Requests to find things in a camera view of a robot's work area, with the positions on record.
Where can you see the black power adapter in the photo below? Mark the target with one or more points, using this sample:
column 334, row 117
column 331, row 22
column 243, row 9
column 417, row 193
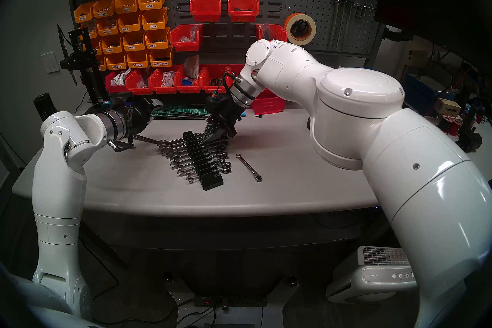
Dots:
column 471, row 141

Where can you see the black wrench holder case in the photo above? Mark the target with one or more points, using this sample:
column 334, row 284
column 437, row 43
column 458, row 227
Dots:
column 207, row 177

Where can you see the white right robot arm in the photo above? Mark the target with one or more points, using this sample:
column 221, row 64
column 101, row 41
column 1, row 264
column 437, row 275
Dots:
column 346, row 100

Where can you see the yellow bin labelled HEX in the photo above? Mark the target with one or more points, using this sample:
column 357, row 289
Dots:
column 160, row 57

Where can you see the largest chrome ratchet wrench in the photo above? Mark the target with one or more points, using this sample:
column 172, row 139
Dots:
column 163, row 142

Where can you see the yellow bin labelled M2.5-6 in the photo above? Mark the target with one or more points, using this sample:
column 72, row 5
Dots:
column 116, row 61

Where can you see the black soldering tool stand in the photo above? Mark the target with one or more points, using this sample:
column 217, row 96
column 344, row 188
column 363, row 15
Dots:
column 80, row 58

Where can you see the blue plastic cap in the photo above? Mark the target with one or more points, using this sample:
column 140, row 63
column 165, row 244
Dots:
column 186, row 81

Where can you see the red wall-hung parts bin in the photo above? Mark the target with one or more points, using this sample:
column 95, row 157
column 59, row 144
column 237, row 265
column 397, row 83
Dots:
column 278, row 31
column 243, row 10
column 184, row 43
column 205, row 10

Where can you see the black ribbed cylinder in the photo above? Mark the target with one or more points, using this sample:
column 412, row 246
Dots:
column 44, row 104

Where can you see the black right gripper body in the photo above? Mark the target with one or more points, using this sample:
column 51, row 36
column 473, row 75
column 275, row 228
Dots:
column 225, row 114

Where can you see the large chrome ratchet wrench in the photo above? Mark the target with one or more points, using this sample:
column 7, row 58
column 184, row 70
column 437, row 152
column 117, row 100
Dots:
column 169, row 151
column 166, row 146

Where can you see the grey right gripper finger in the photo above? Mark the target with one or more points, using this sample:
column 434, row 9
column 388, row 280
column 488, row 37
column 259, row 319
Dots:
column 207, row 133
column 217, row 132

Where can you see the white air purifier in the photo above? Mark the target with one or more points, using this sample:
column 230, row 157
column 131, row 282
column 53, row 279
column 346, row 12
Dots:
column 371, row 277

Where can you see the white wall switch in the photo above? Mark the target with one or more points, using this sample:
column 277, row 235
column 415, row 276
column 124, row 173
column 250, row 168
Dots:
column 50, row 63

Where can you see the yellow bin labelled M3-4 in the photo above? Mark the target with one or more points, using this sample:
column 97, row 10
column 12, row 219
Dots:
column 154, row 19

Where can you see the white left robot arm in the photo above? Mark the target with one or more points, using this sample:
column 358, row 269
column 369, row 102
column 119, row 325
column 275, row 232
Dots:
column 57, row 185

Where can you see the medium chrome ratchet wrench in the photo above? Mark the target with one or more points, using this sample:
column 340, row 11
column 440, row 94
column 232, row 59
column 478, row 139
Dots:
column 221, row 149
column 221, row 155
column 220, row 160

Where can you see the black power strip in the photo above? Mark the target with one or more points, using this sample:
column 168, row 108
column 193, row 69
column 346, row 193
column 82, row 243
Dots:
column 230, row 301

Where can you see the small cardboard box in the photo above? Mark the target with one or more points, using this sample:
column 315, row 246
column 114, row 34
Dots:
column 447, row 106

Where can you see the black soldering pen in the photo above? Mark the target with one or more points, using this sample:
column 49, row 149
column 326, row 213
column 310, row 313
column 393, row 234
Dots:
column 62, row 43

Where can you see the white plastic bag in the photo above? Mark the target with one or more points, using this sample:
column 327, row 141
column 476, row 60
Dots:
column 120, row 78

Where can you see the cream masking tape roll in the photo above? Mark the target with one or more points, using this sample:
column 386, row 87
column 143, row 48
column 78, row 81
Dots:
column 292, row 19

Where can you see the yellow bin labelled M3-6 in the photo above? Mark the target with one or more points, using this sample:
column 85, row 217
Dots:
column 157, row 38

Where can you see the dark blue crate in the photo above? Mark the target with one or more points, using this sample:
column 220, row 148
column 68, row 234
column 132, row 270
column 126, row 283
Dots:
column 417, row 91

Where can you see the yellow bin labelled M2.5-5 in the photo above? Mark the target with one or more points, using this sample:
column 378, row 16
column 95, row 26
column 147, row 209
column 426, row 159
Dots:
column 137, row 59

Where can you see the black steel clamp bar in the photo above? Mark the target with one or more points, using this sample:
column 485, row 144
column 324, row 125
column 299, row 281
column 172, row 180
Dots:
column 148, row 139

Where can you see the clear plastic parts bag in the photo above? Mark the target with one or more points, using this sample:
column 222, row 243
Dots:
column 192, row 33

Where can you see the yellow bin labelled M4-6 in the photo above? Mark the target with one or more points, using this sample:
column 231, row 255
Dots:
column 130, row 22

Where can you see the clear bag of screws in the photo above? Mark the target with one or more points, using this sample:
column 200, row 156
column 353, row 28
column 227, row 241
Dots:
column 168, row 79

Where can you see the yellow bin labelled M3-12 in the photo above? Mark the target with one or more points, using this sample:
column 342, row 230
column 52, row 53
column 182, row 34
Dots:
column 111, row 44

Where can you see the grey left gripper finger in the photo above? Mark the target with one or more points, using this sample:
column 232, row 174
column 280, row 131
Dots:
column 157, row 102

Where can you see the yellow bin labelled M3-8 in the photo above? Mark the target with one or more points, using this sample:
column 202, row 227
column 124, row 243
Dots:
column 133, row 41

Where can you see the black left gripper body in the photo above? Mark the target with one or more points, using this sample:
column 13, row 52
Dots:
column 138, row 117

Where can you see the bagged user manual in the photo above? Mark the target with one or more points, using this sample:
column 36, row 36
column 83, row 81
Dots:
column 191, row 66

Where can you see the green cutting mat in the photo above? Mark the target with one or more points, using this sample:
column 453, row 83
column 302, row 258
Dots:
column 184, row 110

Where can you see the yellow bin labelled M4X4X6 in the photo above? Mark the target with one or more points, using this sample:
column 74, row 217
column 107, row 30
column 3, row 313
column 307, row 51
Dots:
column 107, row 26

